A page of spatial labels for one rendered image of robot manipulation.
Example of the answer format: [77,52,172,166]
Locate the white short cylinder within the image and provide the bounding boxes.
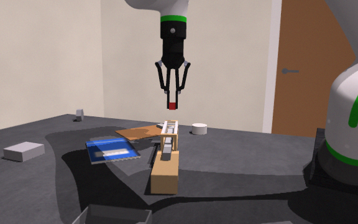
[192,123,207,135]

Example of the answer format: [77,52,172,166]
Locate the white square stick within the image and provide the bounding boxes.
[163,138,173,161]

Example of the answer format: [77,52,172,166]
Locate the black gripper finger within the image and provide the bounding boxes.
[155,59,171,109]
[175,60,191,109]

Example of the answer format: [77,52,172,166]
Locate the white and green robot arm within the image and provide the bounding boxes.
[125,0,358,185]

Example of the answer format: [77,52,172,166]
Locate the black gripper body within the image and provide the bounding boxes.
[161,39,185,69]

